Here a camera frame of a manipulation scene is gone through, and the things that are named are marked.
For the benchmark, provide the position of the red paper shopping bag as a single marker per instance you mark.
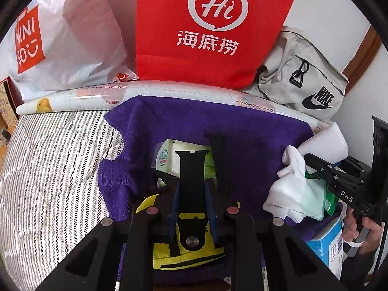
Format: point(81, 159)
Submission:
point(157, 36)

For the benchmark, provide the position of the person's right hand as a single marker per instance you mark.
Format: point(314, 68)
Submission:
point(348, 229)

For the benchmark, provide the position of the purple towel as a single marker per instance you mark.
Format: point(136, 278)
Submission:
point(257, 139)

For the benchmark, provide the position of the white plastic shopping bag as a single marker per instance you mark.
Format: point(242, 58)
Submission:
point(75, 36)

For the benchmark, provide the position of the mint green sock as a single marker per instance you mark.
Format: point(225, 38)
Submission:
point(313, 200)

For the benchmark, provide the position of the white sock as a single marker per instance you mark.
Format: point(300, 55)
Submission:
point(291, 188)

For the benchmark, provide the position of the small brown box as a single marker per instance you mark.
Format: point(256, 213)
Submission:
point(7, 103)

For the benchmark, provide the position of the small yellow bag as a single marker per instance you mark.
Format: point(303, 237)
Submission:
point(194, 259)

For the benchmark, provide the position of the large blue tissue pack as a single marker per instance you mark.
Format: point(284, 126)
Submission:
point(324, 242)

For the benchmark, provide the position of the grey striped mattress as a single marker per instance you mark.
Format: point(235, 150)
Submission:
point(60, 172)

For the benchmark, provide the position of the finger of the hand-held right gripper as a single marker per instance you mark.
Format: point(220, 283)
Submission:
point(319, 166)

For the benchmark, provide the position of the small green tissue packet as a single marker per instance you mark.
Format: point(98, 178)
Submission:
point(168, 157)

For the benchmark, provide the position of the rolled white printed sheet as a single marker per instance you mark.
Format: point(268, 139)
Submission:
point(91, 92)

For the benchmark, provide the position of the green plastic packet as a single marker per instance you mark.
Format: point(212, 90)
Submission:
point(330, 203)

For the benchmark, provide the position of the brown wooden frame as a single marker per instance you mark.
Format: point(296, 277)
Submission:
point(368, 51)

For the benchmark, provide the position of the grey fabric bag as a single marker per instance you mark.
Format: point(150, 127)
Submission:
point(279, 66)

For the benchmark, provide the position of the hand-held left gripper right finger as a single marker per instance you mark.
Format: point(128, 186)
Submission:
point(210, 212)

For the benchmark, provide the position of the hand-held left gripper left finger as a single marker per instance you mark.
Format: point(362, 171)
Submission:
point(173, 215)

